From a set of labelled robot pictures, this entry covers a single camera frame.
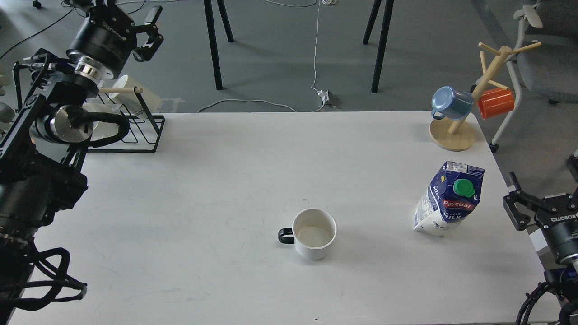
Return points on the wooden mug tree stand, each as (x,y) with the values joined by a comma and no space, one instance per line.
(458,135)

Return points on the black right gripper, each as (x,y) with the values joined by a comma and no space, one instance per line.
(557,225)

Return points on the white power plug adapter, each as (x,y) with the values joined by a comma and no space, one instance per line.
(327,98)

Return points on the white mug black handle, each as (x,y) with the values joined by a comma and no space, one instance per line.
(312,233)

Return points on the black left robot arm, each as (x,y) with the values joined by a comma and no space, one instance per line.
(42,152)

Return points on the blue white milk carton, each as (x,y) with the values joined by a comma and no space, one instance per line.
(453,193)

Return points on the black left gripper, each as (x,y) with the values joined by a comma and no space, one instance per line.
(109,36)

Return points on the grey office chair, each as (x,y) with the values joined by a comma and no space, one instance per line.
(550,70)

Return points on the black table leg right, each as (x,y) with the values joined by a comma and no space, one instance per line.
(383,37)

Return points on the orange plastic mug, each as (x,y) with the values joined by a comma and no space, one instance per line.
(495,102)

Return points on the black wire cup rack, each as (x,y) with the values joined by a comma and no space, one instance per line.
(145,129)

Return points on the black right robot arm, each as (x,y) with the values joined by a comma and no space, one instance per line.
(561,282)

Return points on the white mug with lettering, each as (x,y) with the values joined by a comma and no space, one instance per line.
(101,129)

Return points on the blue plastic mug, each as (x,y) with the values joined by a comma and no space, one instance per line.
(450,103)

